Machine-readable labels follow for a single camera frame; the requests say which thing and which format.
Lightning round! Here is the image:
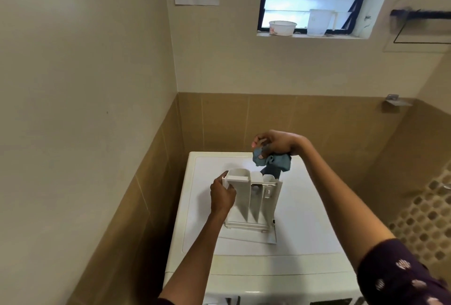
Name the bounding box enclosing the person's left hand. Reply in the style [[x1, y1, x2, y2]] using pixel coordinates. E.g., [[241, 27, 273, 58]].
[[210, 171, 237, 219]]

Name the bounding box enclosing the person's right hand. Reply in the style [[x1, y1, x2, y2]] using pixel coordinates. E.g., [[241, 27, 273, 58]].
[[251, 130, 311, 161]]

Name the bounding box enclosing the blue cloth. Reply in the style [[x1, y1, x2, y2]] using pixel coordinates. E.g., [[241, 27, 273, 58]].
[[252, 144, 292, 180]]

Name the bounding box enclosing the white detergent drawer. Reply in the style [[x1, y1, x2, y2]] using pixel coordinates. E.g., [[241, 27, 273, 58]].
[[222, 168, 284, 244]]

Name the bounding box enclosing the white washing machine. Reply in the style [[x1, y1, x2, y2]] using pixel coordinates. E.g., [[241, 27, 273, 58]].
[[163, 151, 367, 305]]

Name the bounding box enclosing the person's left forearm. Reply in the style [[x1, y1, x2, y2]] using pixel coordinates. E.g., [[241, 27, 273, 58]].
[[158, 209, 232, 305]]

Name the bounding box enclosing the person's right forearm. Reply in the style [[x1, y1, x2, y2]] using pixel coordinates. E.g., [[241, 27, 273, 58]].
[[294, 137, 395, 274]]

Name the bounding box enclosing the person's dark patterned right sleeve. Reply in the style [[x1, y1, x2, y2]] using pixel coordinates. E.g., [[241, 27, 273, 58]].
[[356, 238, 451, 305]]

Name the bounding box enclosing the white container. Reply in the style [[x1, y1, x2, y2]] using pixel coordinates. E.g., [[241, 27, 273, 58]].
[[269, 20, 298, 37]]

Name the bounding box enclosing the translucent plastic jug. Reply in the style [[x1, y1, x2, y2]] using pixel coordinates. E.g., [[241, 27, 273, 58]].
[[306, 8, 339, 37]]

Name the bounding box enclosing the black display panel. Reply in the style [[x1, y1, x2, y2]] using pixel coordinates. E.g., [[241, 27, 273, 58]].
[[310, 297, 353, 305]]

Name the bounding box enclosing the grey wall shelf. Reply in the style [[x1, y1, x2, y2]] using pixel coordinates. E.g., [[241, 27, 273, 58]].
[[384, 94, 413, 107]]

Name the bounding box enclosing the black wall towel rack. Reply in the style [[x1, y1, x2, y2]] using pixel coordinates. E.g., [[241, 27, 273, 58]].
[[390, 8, 451, 45]]

